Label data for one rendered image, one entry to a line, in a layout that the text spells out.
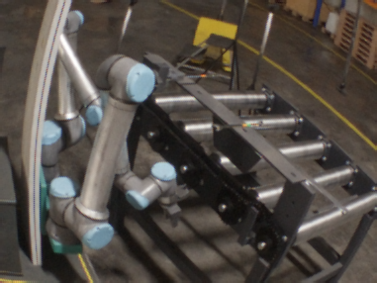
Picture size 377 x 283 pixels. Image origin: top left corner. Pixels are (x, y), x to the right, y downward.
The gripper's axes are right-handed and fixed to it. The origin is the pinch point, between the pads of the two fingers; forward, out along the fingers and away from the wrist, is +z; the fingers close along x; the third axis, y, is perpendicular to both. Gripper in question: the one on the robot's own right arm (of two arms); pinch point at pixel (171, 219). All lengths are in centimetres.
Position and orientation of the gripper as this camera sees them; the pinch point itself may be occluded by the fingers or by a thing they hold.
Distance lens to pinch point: 251.2
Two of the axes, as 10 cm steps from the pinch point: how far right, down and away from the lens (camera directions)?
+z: 0.5, 6.9, 7.2
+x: 5.0, 6.1, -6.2
